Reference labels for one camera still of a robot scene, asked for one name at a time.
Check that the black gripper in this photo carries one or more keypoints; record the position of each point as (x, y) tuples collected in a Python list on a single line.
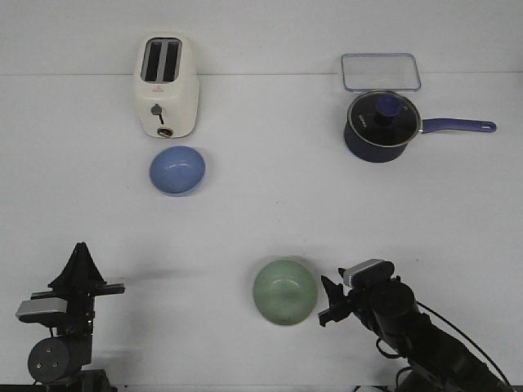
[(80, 308), (342, 305)]

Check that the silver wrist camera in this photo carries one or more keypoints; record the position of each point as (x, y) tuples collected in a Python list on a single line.
[(49, 312), (369, 273)]

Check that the green bowl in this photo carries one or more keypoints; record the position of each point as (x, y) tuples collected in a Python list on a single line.
[(285, 292)]

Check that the glass pot lid blue knob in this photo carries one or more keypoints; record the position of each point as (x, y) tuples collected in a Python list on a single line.
[(384, 119)]

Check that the white two-slot toaster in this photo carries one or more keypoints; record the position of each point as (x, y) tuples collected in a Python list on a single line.
[(165, 86)]

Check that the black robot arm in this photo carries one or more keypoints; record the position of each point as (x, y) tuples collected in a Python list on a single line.
[(56, 363), (388, 308)]

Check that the blue saucepan with handle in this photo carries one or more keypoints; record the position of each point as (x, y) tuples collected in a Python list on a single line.
[(382, 154)]

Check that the blue bowl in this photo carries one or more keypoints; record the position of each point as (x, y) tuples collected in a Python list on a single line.
[(177, 171)]

